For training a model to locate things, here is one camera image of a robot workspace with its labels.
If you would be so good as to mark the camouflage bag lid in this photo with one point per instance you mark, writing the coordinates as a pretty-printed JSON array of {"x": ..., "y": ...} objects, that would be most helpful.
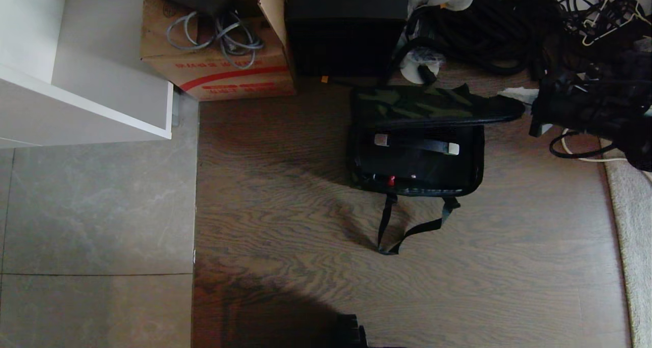
[{"x": 407, "y": 103}]

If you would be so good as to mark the cardboard box with red print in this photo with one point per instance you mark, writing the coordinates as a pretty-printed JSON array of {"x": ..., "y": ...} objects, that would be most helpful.
[{"x": 224, "y": 78}]

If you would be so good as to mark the grey rug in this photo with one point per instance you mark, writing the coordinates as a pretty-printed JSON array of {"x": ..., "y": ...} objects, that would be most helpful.
[{"x": 634, "y": 246}]

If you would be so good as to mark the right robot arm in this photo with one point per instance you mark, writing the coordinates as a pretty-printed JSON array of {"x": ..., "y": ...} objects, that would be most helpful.
[{"x": 611, "y": 103}]

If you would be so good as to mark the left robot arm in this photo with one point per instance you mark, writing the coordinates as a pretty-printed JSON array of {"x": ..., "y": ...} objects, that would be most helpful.
[{"x": 350, "y": 332}]

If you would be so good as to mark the black box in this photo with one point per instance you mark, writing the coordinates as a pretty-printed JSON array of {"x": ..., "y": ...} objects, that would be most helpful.
[{"x": 346, "y": 27}]

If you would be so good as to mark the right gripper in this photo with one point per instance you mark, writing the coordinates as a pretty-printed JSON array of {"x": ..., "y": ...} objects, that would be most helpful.
[{"x": 547, "y": 106}]

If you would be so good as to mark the white clothes hanger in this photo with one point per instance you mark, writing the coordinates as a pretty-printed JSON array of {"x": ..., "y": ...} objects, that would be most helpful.
[{"x": 611, "y": 29}]

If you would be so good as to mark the black tool bag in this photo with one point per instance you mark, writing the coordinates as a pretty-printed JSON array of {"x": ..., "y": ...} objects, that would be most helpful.
[{"x": 473, "y": 180}]

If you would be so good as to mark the white cabinet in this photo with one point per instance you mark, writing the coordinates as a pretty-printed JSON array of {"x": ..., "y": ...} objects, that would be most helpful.
[{"x": 86, "y": 57}]

